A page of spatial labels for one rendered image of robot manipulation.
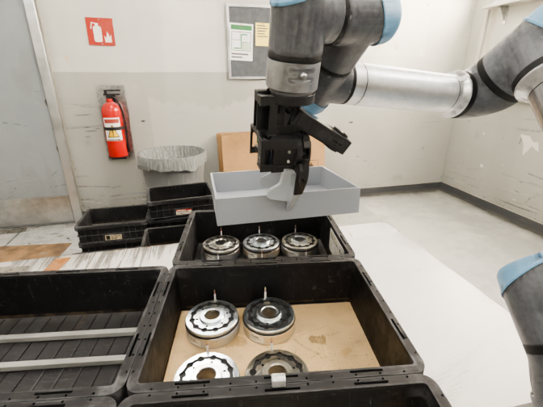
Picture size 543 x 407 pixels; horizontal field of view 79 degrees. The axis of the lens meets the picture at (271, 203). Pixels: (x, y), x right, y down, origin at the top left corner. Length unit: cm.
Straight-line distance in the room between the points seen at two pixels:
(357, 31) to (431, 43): 354
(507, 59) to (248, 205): 54
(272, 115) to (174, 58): 276
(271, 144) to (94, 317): 53
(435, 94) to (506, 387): 61
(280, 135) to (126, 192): 301
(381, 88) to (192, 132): 273
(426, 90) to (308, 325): 51
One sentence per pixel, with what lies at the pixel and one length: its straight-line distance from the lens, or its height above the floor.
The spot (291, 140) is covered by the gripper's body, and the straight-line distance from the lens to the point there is 50.
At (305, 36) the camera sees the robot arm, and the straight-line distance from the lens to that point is 46.
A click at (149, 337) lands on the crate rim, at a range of 59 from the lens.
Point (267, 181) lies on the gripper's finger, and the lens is 59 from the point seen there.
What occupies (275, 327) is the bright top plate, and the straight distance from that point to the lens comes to 66.
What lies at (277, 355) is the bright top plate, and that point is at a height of 86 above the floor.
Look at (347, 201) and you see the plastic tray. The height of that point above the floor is 108.
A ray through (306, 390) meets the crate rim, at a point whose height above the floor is 93.
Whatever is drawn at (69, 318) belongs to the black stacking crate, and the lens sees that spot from 84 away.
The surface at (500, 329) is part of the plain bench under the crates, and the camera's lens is 106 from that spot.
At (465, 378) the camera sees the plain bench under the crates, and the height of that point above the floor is 70.
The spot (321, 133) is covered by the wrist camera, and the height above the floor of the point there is 122.
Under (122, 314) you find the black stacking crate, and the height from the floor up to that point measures 83.
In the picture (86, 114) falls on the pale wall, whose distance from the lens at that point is 335.
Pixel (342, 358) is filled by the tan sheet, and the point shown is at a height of 83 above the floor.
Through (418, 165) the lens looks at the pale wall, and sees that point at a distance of 421.
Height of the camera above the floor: 130
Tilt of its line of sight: 21 degrees down
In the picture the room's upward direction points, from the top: straight up
